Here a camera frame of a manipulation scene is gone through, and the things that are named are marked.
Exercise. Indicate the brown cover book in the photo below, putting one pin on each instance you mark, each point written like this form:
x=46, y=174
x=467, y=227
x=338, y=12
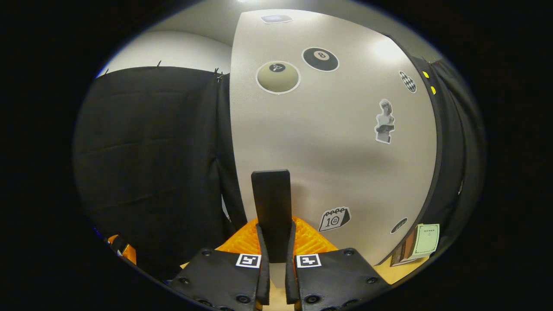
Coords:
x=407, y=248

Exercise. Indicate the black backdrop cloth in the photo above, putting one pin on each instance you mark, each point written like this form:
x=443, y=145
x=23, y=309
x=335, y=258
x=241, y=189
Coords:
x=151, y=151

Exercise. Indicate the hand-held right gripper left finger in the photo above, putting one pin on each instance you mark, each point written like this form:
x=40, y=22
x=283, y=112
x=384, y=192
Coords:
x=263, y=280

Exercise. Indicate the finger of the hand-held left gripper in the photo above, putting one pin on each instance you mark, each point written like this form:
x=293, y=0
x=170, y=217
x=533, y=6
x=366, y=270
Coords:
x=125, y=252

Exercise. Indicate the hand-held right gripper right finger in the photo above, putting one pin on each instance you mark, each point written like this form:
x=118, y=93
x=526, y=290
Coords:
x=291, y=280

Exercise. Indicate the grey cabinet door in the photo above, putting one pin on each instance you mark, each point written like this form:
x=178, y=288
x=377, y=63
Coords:
x=337, y=142

